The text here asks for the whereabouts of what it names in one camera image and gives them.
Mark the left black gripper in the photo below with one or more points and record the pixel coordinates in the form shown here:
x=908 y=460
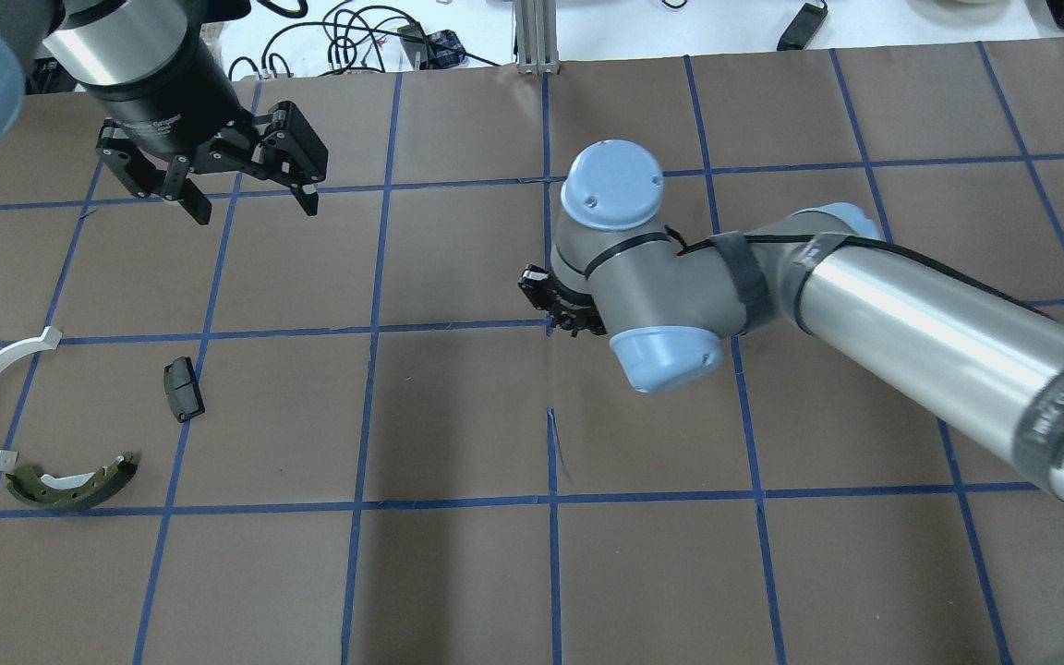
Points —
x=165 y=103

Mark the aluminium frame post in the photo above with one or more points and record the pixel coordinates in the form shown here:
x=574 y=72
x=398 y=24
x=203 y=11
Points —
x=535 y=37

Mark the black brake pad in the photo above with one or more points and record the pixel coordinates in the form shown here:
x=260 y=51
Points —
x=182 y=391

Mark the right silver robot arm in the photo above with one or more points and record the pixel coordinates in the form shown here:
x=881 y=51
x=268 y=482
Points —
x=975 y=357

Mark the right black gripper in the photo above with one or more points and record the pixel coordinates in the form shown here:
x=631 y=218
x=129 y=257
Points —
x=539 y=285

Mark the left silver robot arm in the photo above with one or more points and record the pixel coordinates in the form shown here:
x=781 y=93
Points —
x=104 y=43

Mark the black power adapter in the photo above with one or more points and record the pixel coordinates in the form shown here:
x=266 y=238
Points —
x=803 y=27

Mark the green brake shoe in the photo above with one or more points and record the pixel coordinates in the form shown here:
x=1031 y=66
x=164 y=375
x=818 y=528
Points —
x=58 y=495

